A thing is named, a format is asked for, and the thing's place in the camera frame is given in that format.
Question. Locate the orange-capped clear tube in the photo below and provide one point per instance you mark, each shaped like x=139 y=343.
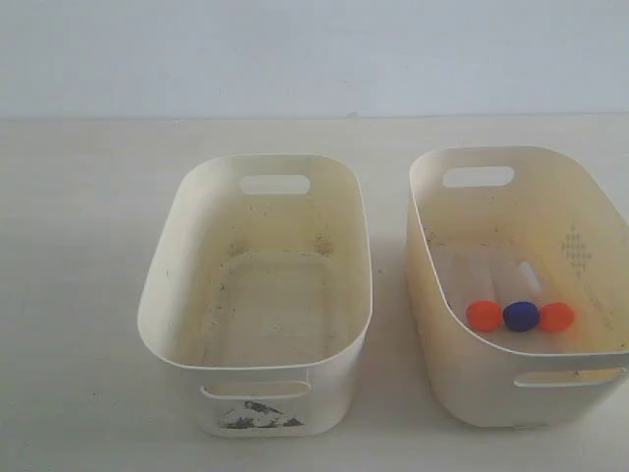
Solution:
x=480 y=310
x=556 y=314

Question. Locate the cream plastic bin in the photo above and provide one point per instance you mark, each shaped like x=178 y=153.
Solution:
x=512 y=224
x=258 y=297

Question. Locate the blue-capped clear tube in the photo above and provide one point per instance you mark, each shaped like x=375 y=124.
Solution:
x=520 y=312

